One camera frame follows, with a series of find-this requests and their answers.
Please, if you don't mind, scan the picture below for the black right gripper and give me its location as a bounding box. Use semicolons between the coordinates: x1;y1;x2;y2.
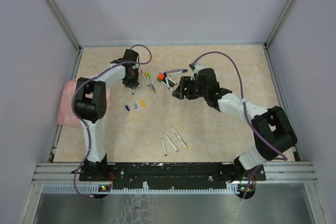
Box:
173;76;208;100

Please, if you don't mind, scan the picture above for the pink capped marker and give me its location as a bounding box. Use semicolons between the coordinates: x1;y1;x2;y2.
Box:
140;69;151;88

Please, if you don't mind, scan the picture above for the light green capped marker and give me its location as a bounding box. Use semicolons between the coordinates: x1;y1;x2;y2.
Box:
148;72;157;93

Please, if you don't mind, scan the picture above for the yellow marker cap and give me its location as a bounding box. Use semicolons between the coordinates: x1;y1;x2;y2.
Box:
141;100;146;108

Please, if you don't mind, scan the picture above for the yellow capped white marker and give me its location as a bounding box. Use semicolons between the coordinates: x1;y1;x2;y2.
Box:
171;127;188;149

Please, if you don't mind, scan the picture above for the grey blue capped marker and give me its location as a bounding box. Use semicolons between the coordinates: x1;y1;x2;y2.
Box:
163;133;179;152

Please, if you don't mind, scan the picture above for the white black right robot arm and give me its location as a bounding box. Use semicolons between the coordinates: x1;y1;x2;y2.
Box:
172;68;297;182

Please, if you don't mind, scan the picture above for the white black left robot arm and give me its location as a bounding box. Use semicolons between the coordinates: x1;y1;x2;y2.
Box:
71;49;139;180

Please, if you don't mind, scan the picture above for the grey purple pen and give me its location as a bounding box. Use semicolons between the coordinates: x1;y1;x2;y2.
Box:
166;68;184;73

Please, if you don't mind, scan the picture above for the yellow capped marker in group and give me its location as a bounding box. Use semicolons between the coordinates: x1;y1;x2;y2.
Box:
145;72;155;93

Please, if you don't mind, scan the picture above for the pink tipped white marker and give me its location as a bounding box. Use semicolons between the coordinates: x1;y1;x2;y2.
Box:
159;72;176;86

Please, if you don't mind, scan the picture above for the blue tipped white marker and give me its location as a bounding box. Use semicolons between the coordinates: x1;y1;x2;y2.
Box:
170;69;188;76

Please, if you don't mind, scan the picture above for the black capped white marker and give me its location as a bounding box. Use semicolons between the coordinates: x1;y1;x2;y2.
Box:
163;72;170;88

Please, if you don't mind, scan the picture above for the dark green capped marker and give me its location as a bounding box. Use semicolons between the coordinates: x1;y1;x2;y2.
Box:
158;79;173;91

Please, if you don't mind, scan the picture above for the orange highlighter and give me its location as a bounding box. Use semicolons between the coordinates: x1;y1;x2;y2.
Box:
157;74;164;82

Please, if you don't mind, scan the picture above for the pink cloth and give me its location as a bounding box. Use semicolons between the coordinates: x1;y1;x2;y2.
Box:
57;77;111;127

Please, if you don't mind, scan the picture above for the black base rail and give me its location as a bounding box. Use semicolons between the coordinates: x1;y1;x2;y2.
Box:
79;162;254;190

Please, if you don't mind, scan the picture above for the aluminium frame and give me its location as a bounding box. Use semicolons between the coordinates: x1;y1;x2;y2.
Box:
18;0;336;224

